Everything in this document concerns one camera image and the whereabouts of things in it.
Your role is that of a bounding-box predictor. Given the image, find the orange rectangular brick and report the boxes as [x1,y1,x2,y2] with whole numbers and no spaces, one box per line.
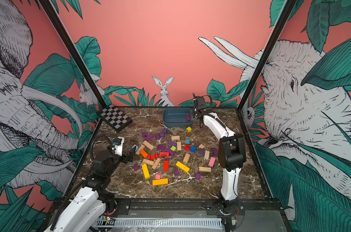
[140,149,149,159]

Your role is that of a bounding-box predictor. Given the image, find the natural wood arch brick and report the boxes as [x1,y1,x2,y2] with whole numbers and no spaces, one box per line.
[171,135,180,141]

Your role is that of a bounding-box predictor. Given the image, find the purple rectangular brick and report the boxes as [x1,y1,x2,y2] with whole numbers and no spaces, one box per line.
[145,133,154,141]

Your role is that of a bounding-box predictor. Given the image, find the black frame post right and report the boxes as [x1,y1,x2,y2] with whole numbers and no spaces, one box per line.
[237,0,297,113]

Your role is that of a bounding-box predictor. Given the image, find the purple front cube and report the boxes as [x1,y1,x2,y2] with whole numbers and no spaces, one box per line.
[133,164,139,171]

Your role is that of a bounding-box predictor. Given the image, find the black frame post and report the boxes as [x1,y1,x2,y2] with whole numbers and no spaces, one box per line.
[38,1,107,108]
[237,0,297,113]

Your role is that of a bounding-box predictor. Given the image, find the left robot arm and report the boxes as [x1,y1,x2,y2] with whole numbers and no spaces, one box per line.
[45,135,128,232]

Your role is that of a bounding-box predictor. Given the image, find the black frame post left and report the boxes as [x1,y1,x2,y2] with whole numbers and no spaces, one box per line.
[38,1,107,108]

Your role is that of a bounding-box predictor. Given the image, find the purple long brick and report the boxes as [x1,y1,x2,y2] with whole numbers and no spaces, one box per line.
[166,149,175,156]
[168,141,177,147]

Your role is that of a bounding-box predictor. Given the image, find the pink right brick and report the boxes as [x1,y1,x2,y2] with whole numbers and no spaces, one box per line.
[208,157,216,167]

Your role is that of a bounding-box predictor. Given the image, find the purple long brick lower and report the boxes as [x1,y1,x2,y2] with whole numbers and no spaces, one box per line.
[166,149,175,156]

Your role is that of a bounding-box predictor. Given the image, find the black white chessboard box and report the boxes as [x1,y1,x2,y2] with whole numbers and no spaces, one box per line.
[98,105,133,132]

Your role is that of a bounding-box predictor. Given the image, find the natural wood plank brick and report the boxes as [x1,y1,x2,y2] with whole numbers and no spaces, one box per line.
[176,141,182,151]

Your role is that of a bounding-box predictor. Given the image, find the long natural wood brick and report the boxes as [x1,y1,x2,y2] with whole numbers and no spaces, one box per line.
[143,141,154,150]

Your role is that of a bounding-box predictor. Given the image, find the teal plastic storage bin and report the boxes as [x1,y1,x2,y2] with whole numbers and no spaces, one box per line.
[162,107,193,128]

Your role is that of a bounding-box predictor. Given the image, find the red rectangular brick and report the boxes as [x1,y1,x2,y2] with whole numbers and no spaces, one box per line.
[163,160,169,172]

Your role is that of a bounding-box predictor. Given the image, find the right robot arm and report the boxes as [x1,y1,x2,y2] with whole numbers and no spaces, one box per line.
[193,94,246,201]

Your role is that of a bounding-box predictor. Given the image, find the blue cube brick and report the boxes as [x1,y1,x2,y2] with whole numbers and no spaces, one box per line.
[190,146,196,153]

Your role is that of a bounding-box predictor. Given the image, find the natural wood upright plank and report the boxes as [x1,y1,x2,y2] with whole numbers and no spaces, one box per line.
[136,145,145,155]

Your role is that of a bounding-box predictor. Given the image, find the orange long flat brick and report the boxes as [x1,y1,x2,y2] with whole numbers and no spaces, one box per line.
[152,178,169,186]

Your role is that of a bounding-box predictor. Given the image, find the yellow tilted long brick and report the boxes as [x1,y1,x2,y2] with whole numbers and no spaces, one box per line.
[176,161,190,173]

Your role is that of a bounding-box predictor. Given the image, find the pink small brick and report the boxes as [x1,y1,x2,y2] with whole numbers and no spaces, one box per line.
[155,173,161,180]

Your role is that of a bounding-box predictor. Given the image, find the purple wedge brick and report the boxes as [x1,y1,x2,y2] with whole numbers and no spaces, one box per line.
[157,145,166,151]

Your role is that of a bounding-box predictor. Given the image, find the red arch brick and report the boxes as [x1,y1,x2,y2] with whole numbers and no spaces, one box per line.
[158,152,170,159]

